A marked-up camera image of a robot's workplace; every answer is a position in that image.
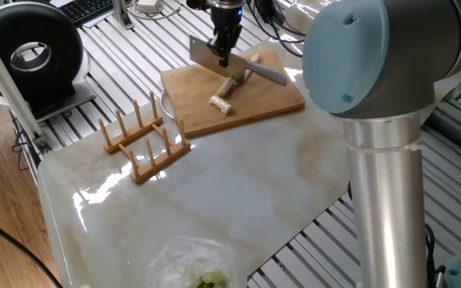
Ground small black round object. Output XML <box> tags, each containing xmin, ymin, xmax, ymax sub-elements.
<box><xmin>186</xmin><ymin>0</ymin><xmax>211</xmax><ymax>11</ymax></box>

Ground wooden peg rack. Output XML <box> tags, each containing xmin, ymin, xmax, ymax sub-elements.
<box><xmin>97</xmin><ymin>90</ymin><xmax>191</xmax><ymax>184</ymax></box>

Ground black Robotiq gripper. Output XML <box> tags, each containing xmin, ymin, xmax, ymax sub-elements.
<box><xmin>206</xmin><ymin>4</ymin><xmax>244</xmax><ymax>68</ymax></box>

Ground black computer keyboard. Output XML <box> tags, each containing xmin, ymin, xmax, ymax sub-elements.
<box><xmin>58</xmin><ymin>0</ymin><xmax>115</xmax><ymax>25</ymax></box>

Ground black round blower fan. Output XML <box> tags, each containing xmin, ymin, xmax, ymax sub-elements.
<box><xmin>0</xmin><ymin>2</ymin><xmax>98</xmax><ymax>123</ymax></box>

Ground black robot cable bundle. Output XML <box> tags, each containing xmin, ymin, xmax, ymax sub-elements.
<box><xmin>246</xmin><ymin>0</ymin><xmax>307</xmax><ymax>58</ymax></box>

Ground aluminium frame beam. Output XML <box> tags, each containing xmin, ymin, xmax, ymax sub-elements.
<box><xmin>0</xmin><ymin>15</ymin><xmax>54</xmax><ymax>155</ymax></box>

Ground marble pattern table sheet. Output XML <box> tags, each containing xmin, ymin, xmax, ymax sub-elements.
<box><xmin>37</xmin><ymin>0</ymin><xmax>461</xmax><ymax>288</ymax></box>

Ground wooden cutting board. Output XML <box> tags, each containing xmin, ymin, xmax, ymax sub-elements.
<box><xmin>160</xmin><ymin>48</ymin><xmax>307</xmax><ymax>139</ymax></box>

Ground white power adapter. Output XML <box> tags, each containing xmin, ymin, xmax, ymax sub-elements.
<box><xmin>136</xmin><ymin>0</ymin><xmax>163</xmax><ymax>13</ymax></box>

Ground short aluminium post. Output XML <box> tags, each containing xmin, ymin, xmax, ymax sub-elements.
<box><xmin>111</xmin><ymin>0</ymin><xmax>134</xmax><ymax>30</ymax></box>

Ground steel cleaver knife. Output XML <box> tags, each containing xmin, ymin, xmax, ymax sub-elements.
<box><xmin>189</xmin><ymin>34</ymin><xmax>288</xmax><ymax>87</ymax></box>

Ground white scallion stalk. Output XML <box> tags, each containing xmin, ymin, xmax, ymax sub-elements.
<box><xmin>243</xmin><ymin>53</ymin><xmax>260</xmax><ymax>83</ymax></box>

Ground green vegetable scraps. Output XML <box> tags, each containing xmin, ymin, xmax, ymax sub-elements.
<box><xmin>192</xmin><ymin>271</ymin><xmax>228</xmax><ymax>288</ymax></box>

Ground black floor cable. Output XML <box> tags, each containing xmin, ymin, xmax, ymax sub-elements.
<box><xmin>0</xmin><ymin>203</ymin><xmax>63</xmax><ymax>288</ymax></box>

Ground clear plastic bag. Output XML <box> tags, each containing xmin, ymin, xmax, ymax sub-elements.
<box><xmin>145</xmin><ymin>235</ymin><xmax>239</xmax><ymax>288</ymax></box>

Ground round metal wire ring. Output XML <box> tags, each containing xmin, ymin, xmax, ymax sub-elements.
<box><xmin>160</xmin><ymin>90</ymin><xmax>179</xmax><ymax>122</ymax></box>

